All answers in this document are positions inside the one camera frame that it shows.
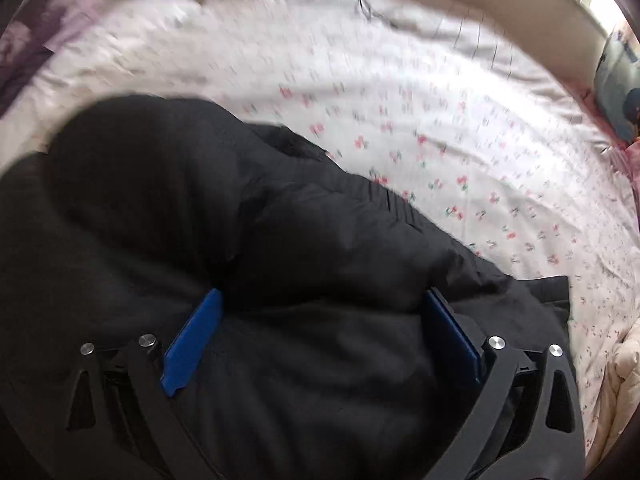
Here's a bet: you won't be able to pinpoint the black puffer jacket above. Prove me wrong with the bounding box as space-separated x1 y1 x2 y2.
1 96 570 479

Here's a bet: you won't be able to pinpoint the cherry print bed sheet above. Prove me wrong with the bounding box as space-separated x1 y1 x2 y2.
1 0 639 454

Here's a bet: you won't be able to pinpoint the purple and lilac clothes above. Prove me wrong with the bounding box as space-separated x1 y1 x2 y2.
1 0 103 114

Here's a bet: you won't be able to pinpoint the cream quilted comforter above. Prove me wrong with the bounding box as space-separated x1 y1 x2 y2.
586 321 640 472

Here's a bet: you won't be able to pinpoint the black charger cable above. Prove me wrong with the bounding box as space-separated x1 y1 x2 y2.
349 0 402 32

